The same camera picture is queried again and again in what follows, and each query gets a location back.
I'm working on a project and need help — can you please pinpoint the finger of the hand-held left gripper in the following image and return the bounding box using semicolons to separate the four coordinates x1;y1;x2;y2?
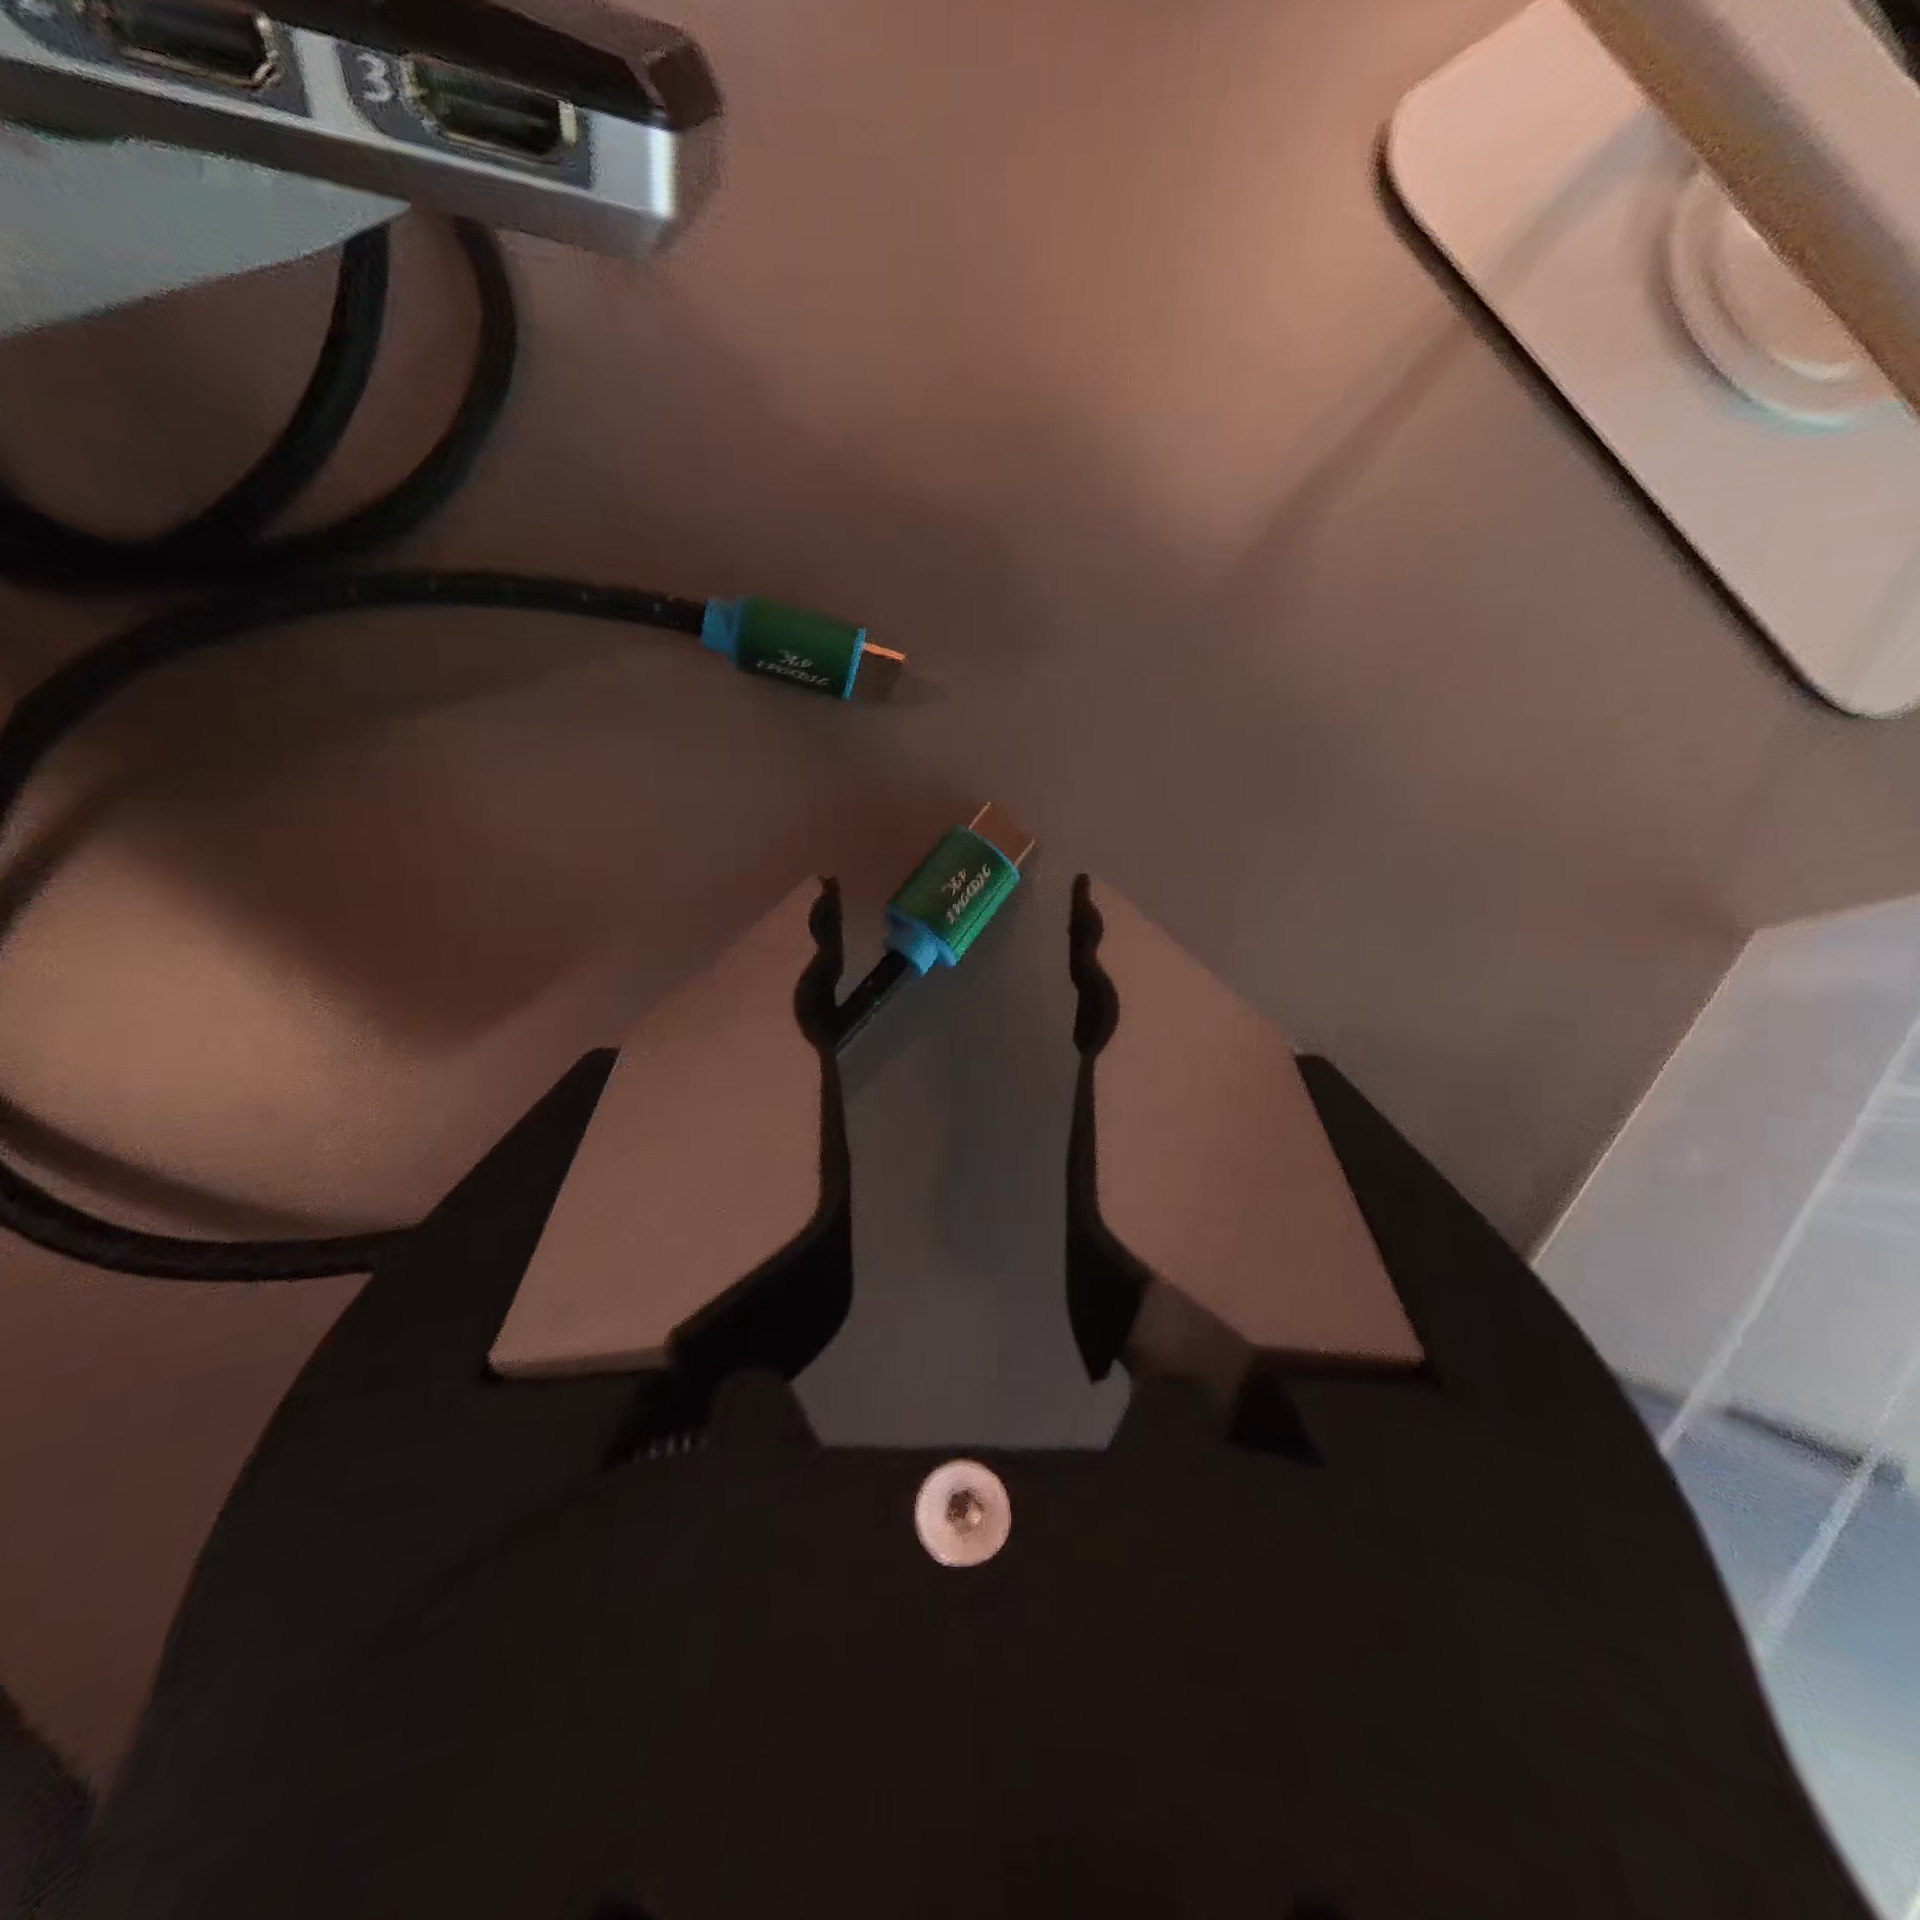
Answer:
0;122;408;341

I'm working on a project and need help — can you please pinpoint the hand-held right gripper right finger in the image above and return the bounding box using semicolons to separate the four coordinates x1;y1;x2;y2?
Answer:
1066;866;1431;1385

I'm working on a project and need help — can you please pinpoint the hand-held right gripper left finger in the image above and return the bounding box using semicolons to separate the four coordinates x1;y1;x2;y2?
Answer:
488;873;859;1383

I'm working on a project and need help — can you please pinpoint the silver hdmi hub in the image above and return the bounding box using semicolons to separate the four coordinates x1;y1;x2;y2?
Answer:
0;0;724;261

